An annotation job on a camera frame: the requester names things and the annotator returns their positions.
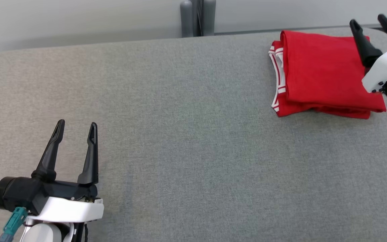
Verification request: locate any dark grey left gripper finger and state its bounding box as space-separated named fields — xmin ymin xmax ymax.
xmin=77 ymin=122 xmax=99 ymax=185
xmin=31 ymin=119 xmax=65 ymax=182

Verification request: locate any red basketball jersey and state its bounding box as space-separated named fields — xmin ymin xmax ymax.
xmin=268 ymin=30 xmax=387 ymax=119

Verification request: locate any left camera cable teal plug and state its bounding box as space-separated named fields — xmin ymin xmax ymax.
xmin=0 ymin=206 xmax=29 ymax=242

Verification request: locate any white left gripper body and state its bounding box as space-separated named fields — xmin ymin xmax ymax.
xmin=29 ymin=181 xmax=104 ymax=223

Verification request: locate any grey padded cylinder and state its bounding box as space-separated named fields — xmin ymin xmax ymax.
xmin=203 ymin=0 xmax=216 ymax=36

